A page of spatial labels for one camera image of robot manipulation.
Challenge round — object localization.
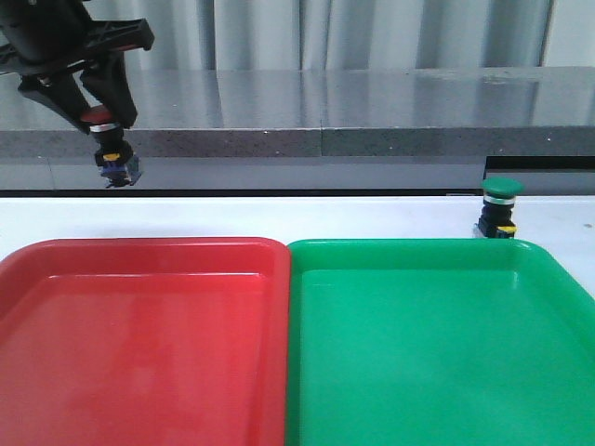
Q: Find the red plastic tray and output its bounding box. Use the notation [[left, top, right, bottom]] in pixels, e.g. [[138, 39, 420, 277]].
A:
[[1, 238, 290, 445]]

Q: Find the green mushroom push button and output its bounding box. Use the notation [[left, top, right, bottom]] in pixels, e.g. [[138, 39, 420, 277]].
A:
[[474, 177, 523, 239]]

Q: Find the grey granite counter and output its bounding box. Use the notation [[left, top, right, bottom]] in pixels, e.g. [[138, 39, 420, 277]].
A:
[[0, 66, 595, 192]]

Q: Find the grey pleated curtain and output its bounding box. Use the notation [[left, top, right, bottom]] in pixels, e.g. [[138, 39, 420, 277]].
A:
[[85, 1, 553, 71]]

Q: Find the green plastic tray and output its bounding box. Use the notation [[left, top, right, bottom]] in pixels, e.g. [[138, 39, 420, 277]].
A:
[[285, 239, 594, 445]]

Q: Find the red mushroom push button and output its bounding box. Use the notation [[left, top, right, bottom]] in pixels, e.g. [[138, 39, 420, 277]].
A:
[[81, 106, 142, 188]]

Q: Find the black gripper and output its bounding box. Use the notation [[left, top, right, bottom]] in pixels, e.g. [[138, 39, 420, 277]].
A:
[[1, 1, 154, 135]]

